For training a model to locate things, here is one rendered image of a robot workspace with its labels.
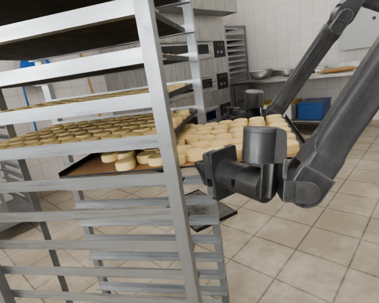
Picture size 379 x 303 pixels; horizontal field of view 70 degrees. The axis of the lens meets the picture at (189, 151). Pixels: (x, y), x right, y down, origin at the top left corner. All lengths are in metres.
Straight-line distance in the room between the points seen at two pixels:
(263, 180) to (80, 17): 0.47
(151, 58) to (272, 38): 4.79
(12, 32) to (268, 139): 0.58
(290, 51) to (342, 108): 4.68
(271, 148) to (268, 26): 4.91
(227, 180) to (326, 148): 0.17
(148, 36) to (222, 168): 0.28
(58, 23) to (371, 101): 0.59
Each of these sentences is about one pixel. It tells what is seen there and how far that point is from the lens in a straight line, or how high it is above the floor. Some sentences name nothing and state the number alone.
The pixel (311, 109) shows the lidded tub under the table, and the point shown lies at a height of 0.39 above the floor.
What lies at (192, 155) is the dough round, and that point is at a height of 1.00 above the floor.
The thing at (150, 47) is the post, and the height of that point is 1.24.
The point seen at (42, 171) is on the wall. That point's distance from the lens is 3.65.
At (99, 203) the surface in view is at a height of 0.69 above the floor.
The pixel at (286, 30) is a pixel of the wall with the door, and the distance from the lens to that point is 5.18.
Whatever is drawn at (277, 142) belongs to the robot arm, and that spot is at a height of 1.06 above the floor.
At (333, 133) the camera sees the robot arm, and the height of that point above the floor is 1.06.
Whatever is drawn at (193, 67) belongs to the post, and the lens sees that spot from 0.98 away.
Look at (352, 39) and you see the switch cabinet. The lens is 4.65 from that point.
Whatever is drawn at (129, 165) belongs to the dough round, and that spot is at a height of 0.99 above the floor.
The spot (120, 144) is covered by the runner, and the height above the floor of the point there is 1.05.
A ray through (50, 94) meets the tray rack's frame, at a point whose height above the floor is 1.18.
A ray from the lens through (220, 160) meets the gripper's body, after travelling 0.53.
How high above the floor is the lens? 1.19
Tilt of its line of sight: 16 degrees down
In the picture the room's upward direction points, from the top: 9 degrees counter-clockwise
